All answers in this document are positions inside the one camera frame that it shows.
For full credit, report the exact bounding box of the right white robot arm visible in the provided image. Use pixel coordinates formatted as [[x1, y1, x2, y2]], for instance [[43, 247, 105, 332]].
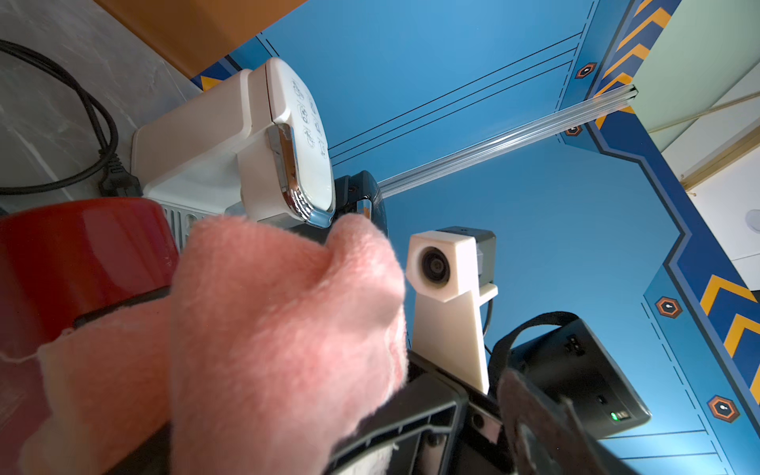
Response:
[[327, 312, 650, 474]]

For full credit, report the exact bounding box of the pink towel cloth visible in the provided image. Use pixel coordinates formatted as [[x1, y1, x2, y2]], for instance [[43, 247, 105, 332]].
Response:
[[19, 214, 408, 474]]

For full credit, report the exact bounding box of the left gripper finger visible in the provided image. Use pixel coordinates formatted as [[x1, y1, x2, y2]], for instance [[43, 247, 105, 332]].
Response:
[[497, 368, 635, 474]]

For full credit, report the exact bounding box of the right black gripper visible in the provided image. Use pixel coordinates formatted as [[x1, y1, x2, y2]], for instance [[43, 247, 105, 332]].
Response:
[[324, 351, 516, 474]]

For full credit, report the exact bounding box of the black coffee machine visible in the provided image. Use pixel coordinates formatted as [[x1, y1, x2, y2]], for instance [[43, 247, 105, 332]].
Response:
[[296, 170, 389, 245]]

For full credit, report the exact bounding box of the red Nespresso coffee machine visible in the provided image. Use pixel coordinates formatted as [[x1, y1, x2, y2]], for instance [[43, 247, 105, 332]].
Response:
[[1, 198, 179, 474]]

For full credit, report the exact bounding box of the white coffee machine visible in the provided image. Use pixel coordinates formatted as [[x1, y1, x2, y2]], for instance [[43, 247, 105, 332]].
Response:
[[131, 57, 336, 249]]

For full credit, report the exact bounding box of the black coiled power cable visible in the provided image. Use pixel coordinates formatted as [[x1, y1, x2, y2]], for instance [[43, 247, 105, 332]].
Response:
[[0, 38, 144, 199]]

